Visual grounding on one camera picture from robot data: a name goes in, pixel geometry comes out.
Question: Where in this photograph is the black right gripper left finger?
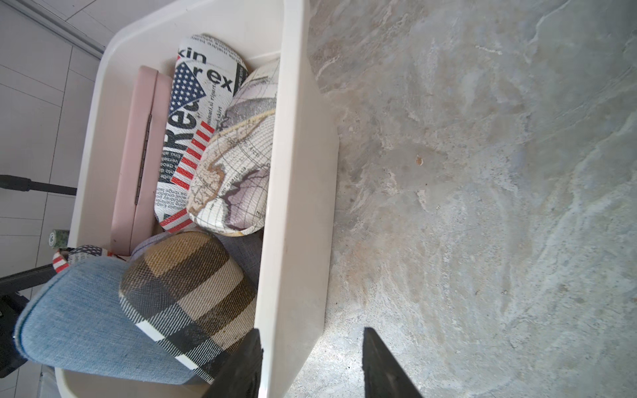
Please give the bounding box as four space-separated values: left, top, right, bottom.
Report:
202 328 263 398

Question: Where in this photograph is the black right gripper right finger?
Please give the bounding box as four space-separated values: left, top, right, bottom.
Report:
362 327 422 398

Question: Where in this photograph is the cream plastic storage box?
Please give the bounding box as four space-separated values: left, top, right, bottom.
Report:
69 1 339 397

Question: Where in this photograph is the plaid glasses case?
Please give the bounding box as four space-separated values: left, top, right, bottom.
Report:
119 231 257 383

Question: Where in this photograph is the light blue glasses case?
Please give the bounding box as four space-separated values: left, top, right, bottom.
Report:
13 257 195 385

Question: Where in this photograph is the map print glasses case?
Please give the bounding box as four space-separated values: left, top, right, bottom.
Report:
186 58 280 237

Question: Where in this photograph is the pink case front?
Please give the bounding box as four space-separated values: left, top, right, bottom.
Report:
110 66 172 256

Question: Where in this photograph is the newspaper case front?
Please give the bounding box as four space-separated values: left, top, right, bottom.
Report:
154 34 248 232

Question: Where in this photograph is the purple case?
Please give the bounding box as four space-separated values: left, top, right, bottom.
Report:
129 229 264 288

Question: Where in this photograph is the magazine print glasses case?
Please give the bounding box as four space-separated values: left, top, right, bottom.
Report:
52 245 121 273

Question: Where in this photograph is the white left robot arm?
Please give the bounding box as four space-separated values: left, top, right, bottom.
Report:
1 264 56 378

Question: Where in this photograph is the green small object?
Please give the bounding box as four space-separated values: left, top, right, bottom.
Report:
48 230 70 249

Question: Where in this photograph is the black microphone stand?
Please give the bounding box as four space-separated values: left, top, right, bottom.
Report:
0 175 77 196

